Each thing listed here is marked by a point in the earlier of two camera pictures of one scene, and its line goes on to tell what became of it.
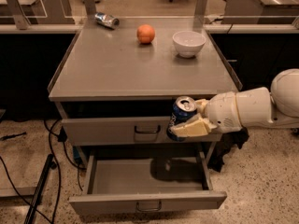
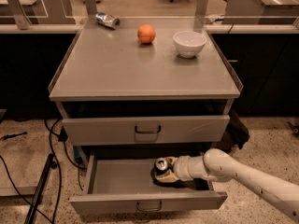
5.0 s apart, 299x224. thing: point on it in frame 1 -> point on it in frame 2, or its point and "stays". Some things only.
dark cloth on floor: (221, 147) stays
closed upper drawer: (122, 131) stays
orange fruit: (146, 34) stays
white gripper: (221, 111) -> (180, 168)
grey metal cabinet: (115, 89) stays
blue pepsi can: (184, 106) -> (161, 165)
